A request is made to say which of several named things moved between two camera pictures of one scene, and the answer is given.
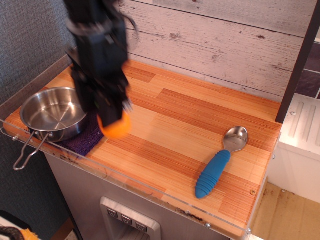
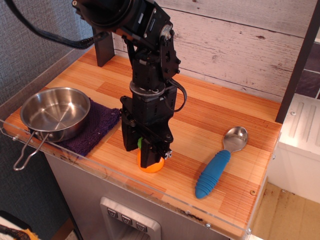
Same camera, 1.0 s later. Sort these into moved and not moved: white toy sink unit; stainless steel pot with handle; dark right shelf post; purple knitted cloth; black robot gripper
Moved: black robot gripper
Not moved: stainless steel pot with handle; dark right shelf post; white toy sink unit; purple knitted cloth
